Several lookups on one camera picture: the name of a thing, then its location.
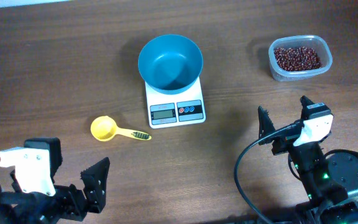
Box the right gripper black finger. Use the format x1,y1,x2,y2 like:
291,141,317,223
257,106,276,146
300,95,314,120

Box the white digital kitchen scale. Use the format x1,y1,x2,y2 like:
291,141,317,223
145,78,206,129

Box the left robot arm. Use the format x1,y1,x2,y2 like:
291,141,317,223
0,138,110,223

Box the red beans in container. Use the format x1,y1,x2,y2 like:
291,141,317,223
273,47,322,72

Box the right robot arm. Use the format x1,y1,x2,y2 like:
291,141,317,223
258,96,358,223

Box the clear plastic container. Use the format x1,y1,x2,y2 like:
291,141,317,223
268,35,333,82

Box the aluminium frame rail base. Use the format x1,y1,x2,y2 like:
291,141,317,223
225,200,358,224

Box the yellow measuring scoop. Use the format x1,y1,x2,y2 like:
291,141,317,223
90,116,152,142

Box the teal plastic bowl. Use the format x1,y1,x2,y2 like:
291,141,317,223
137,34,204,95

